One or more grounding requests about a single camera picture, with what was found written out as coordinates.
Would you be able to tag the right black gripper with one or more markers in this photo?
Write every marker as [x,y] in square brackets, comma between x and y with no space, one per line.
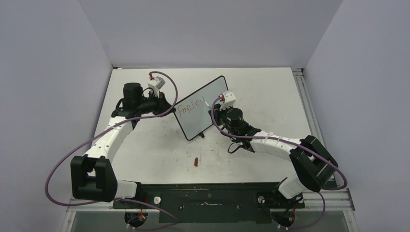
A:
[217,113]

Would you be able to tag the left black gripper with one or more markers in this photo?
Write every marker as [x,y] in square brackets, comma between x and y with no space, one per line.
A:
[162,105]

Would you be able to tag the small black-framed whiteboard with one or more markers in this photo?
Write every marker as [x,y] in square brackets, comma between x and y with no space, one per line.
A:
[191,112]

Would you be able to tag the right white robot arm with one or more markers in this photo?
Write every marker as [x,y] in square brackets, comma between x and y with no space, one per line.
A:
[312,163]

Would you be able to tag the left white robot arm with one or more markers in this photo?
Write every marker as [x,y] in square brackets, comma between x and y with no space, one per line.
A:
[92,175]

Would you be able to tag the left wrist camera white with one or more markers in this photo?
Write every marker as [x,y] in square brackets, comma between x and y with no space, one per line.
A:
[156,83]

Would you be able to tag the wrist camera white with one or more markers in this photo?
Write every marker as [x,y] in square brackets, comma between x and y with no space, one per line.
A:
[156,83]
[227,99]

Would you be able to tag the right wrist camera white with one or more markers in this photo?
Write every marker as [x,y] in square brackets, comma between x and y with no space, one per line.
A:
[227,99]

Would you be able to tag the aluminium frame rail right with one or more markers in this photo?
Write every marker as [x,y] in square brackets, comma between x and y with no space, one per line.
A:
[298,75]

